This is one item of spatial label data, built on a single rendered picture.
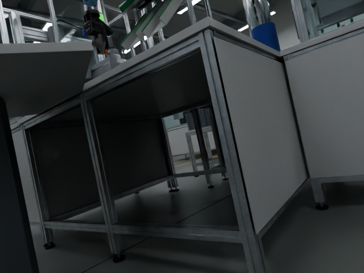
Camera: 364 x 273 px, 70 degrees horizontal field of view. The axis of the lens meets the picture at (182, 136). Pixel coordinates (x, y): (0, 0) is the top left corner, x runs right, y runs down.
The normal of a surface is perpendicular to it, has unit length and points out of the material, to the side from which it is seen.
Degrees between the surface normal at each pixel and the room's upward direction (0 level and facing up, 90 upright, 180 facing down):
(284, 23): 90
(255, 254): 90
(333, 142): 90
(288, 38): 90
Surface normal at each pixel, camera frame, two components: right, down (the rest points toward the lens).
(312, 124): -0.60, 0.11
